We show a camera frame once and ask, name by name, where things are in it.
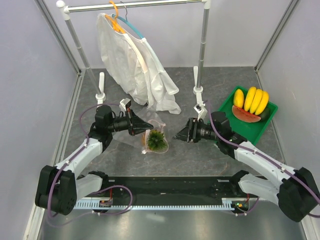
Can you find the silver clothes rack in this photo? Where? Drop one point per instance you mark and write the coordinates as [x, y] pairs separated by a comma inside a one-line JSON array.
[[197, 70]]

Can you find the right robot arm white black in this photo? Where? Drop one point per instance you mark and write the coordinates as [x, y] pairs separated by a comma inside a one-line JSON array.
[[294, 191]]

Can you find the yellow toy banana bunch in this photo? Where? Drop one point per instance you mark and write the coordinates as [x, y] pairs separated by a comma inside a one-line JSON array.
[[256, 101]]

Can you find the toy watermelon slice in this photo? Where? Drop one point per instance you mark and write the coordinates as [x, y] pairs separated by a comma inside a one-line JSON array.
[[244, 116]]

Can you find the white cable duct strip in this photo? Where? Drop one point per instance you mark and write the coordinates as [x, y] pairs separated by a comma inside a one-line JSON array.
[[95, 204]]

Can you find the green plastic tray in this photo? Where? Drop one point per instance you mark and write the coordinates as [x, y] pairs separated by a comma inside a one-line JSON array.
[[251, 131]]

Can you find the yellow toy mango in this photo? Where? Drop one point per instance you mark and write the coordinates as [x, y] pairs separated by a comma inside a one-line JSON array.
[[238, 98]]

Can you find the orange clothes hanger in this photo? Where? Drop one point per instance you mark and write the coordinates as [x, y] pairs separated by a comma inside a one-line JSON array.
[[113, 19]]

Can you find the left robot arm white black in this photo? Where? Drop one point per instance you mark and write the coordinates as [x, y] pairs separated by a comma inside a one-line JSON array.
[[61, 186]]

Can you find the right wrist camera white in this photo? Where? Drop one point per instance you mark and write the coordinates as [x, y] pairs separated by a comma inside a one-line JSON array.
[[201, 110]]

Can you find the clear zip top bag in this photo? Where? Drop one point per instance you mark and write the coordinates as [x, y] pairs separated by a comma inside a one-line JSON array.
[[136, 141]]

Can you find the white garment on hanger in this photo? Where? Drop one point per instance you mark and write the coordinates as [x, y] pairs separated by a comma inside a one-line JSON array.
[[132, 63]]

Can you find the dark green toy avocado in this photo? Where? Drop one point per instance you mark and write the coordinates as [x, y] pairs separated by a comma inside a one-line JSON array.
[[265, 114]]

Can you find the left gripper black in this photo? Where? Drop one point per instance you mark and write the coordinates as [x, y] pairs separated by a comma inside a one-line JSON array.
[[137, 125]]

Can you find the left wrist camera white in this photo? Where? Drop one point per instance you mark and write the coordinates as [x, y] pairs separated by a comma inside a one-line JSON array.
[[125, 103]]

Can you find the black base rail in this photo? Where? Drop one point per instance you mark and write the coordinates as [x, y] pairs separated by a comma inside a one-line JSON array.
[[170, 190]]

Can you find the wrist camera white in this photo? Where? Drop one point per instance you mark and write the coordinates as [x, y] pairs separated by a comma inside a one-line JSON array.
[[201, 110], [125, 103]]

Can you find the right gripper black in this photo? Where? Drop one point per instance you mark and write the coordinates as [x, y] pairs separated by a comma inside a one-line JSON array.
[[191, 127]]

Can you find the teal clothes hanger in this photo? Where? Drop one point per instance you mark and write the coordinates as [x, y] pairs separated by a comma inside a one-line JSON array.
[[130, 25]]

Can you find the toy pineapple orange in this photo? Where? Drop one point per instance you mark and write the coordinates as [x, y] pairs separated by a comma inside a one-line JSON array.
[[154, 141]]

